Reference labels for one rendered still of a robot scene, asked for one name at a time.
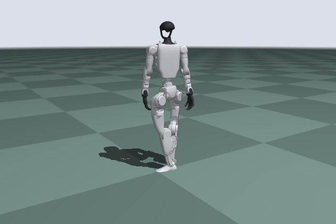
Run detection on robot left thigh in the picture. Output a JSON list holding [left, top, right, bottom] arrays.
[[151, 92, 171, 138]]

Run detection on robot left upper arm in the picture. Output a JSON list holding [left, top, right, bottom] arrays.
[[145, 45, 158, 74]]

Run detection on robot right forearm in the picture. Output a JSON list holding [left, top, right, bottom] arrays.
[[183, 69, 192, 94]]

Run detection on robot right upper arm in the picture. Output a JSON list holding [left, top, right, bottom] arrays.
[[180, 45, 188, 74]]

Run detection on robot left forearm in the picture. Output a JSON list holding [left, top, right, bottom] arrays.
[[141, 67, 151, 94]]

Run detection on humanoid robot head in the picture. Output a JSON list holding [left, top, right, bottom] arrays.
[[160, 21, 175, 45]]

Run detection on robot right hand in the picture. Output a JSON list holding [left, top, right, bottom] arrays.
[[185, 88, 194, 110]]

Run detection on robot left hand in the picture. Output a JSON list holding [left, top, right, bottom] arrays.
[[142, 90, 151, 110]]

